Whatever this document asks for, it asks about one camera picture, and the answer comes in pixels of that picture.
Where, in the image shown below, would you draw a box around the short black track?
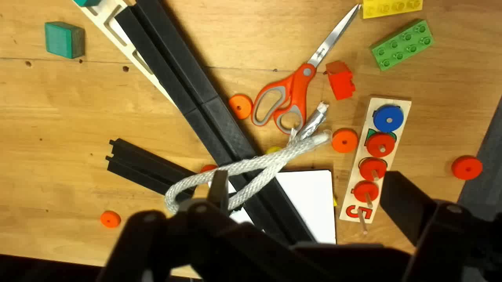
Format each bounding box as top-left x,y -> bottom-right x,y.
106,138 -> 198,203

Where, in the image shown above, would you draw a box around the white braided rope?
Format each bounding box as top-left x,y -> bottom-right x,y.
164,131 -> 333,217

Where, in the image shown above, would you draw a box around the red toy block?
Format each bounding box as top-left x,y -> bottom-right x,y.
325,60 -> 358,102

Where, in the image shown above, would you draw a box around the long black track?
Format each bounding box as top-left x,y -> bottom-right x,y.
115,0 -> 319,248

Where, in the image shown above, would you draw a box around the wooden rack with rods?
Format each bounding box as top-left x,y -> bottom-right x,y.
338,96 -> 413,226

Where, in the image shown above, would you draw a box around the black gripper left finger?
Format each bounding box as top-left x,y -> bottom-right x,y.
99,170 -> 316,282

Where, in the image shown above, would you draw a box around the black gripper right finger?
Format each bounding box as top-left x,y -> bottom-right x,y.
380,171 -> 502,282

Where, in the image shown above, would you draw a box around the white paper card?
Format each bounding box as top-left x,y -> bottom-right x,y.
209,170 -> 338,247

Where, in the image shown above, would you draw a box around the green toy brick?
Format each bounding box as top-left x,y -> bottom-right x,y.
369,19 -> 437,73

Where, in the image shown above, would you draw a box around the yellow toy brick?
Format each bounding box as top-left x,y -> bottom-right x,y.
361,0 -> 426,21

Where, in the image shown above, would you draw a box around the orange handled scissors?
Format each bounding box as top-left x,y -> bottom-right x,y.
250,4 -> 363,132

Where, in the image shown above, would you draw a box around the blue wooden disc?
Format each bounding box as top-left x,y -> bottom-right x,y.
372,104 -> 405,135

